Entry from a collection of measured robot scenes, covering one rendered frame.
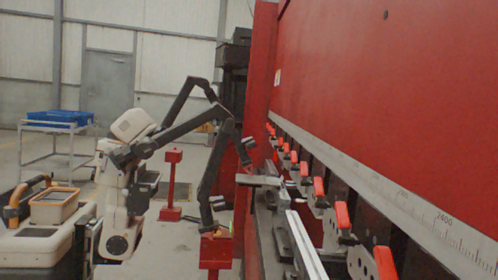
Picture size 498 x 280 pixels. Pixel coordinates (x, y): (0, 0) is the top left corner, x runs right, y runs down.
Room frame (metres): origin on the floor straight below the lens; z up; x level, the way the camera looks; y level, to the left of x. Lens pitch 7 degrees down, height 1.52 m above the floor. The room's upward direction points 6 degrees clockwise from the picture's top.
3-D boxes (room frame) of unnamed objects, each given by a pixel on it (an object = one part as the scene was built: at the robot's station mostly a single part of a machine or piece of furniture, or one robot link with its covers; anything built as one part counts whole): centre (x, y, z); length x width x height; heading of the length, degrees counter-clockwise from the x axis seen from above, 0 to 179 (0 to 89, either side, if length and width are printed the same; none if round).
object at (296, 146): (1.37, -0.22, 1.26); 0.15 x 0.09 x 0.17; 4
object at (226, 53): (3.17, 0.31, 1.53); 0.51 x 0.25 x 0.85; 18
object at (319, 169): (0.97, -0.24, 1.26); 0.15 x 0.09 x 0.17; 4
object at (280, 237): (1.34, -0.17, 0.89); 0.30 x 0.05 x 0.03; 4
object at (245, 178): (1.94, -0.04, 1.00); 0.26 x 0.18 x 0.01; 94
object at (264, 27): (2.93, -0.30, 1.15); 0.85 x 0.25 x 2.30; 94
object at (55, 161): (4.22, 2.56, 0.47); 0.90 x 0.66 x 0.95; 9
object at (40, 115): (4.05, 2.55, 0.92); 0.50 x 0.36 x 0.18; 99
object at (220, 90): (3.10, 0.38, 1.42); 0.45 x 0.12 x 0.36; 18
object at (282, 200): (1.89, -0.19, 0.92); 0.39 x 0.06 x 0.10; 4
